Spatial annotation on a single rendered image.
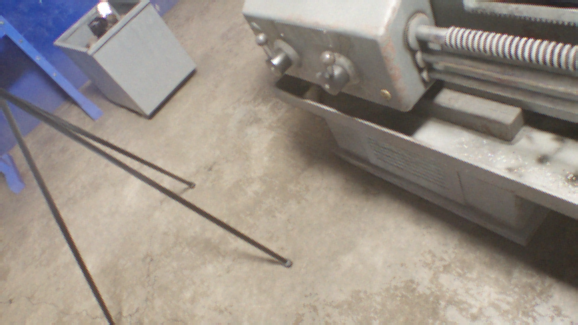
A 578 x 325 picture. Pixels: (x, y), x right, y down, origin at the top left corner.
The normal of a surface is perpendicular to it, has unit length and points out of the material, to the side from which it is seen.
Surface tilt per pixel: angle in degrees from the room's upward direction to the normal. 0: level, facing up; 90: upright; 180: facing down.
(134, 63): 90
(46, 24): 90
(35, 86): 90
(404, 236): 0
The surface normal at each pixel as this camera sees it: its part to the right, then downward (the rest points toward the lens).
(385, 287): -0.42, -0.61
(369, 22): -0.70, -0.14
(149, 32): 0.69, 0.27
